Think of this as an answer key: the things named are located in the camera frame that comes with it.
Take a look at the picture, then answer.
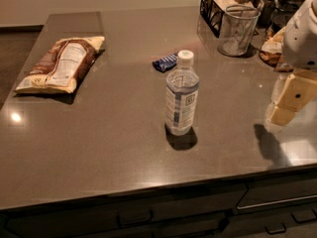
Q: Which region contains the black wire basket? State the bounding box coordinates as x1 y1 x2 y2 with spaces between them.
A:
200 0 264 38

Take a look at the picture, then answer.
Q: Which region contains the black drawer handle right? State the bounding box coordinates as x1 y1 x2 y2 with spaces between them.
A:
264 223 286 235

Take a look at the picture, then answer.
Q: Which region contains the black drawer handle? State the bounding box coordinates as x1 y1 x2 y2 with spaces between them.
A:
264 223 286 235
117 209 154 228

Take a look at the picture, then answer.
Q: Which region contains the wire mesh cup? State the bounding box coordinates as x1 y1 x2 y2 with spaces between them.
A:
217 4 261 57

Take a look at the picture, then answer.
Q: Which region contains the silver drawer rail handle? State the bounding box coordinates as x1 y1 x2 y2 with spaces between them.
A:
237 194 317 210

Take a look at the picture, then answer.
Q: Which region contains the brown chip bag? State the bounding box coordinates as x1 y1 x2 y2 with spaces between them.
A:
15 36 105 94

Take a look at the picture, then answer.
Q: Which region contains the clear plastic water bottle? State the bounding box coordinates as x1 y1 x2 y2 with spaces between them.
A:
165 50 199 136

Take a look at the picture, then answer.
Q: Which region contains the black drawer handle left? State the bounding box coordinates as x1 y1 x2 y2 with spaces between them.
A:
117 209 154 228

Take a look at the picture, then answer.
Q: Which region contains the snack bag by arm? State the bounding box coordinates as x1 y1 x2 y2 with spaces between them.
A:
259 28 285 66

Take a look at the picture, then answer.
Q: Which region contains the blue rxbar blueberry bar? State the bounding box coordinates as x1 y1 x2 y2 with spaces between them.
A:
152 53 177 73

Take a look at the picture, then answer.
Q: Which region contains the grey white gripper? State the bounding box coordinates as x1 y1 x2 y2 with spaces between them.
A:
267 0 317 126

